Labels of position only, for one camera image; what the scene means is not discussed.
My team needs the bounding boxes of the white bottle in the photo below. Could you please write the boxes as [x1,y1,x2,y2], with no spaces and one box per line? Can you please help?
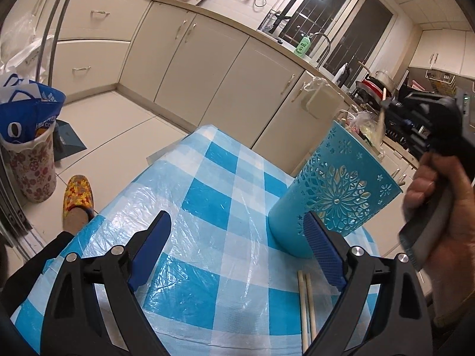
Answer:
[335,63,352,84]

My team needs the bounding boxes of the clear plastic bag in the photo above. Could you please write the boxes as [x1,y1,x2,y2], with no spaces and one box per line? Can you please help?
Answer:
[345,108,383,146]

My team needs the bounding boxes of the green dish soap bottle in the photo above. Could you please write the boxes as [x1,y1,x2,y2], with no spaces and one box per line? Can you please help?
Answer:
[294,34,311,55]

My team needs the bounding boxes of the cream wall cabinets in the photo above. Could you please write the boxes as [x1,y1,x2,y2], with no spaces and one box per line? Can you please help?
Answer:
[409,29,475,79]

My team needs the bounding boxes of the steel pot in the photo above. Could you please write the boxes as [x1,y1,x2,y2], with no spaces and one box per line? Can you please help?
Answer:
[373,69,395,90]

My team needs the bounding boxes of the red pot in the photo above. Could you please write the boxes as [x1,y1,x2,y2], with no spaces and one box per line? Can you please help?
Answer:
[355,76,384,101]

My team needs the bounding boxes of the blue checked tablecloth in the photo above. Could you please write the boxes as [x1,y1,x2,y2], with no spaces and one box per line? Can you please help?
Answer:
[10,124,379,356]

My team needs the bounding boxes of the dark dustpan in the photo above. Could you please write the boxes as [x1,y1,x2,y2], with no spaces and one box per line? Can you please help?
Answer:
[53,120,88,162]

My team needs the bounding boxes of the metal rail frame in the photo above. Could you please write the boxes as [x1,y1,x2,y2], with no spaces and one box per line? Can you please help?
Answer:
[0,152,35,261]

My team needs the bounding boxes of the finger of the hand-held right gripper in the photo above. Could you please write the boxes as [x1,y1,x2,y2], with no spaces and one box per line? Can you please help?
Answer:
[382,100,414,131]

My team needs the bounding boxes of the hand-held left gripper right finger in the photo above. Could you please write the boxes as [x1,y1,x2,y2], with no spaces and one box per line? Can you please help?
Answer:
[302,211,434,356]

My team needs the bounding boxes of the white hanging bin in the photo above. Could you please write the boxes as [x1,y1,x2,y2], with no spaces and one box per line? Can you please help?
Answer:
[302,76,344,120]

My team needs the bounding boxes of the yellow floral slipper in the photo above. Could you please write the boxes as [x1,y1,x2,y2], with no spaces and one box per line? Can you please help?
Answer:
[62,175,96,220]

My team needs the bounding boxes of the blue plastic bag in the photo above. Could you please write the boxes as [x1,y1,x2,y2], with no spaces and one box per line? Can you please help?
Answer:
[0,74,67,146]

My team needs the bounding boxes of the blue perforated utensil holder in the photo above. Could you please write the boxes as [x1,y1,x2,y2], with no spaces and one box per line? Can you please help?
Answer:
[268,120,404,259]

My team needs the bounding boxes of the dark kitchen window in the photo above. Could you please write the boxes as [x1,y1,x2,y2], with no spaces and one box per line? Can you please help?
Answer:
[276,0,395,79]

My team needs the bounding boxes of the person's right forearm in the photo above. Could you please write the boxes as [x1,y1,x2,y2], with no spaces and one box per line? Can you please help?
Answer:
[432,302,475,356]

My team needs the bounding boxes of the chrome faucet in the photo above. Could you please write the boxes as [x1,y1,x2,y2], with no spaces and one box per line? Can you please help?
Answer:
[308,32,332,68]

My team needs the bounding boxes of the person's leg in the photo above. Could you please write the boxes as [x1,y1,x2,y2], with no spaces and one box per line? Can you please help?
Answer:
[0,208,90,316]

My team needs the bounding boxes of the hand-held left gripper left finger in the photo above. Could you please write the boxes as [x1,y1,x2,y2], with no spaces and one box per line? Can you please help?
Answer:
[41,211,172,356]

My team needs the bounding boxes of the black wire basket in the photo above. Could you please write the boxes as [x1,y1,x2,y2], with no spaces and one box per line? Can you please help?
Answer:
[257,9,292,40]

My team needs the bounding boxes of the cream kitchen cabinets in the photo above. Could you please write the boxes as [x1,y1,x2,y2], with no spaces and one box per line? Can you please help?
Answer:
[11,0,422,179]

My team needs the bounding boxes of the person's right hand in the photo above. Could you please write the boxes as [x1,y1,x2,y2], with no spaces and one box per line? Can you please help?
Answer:
[404,152,475,327]

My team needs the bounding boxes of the white plastic bag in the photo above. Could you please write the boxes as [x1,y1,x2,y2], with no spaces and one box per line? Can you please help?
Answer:
[0,10,57,82]

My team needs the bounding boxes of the chrome tube frame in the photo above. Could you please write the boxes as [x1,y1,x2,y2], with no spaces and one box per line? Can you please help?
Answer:
[35,0,81,86]

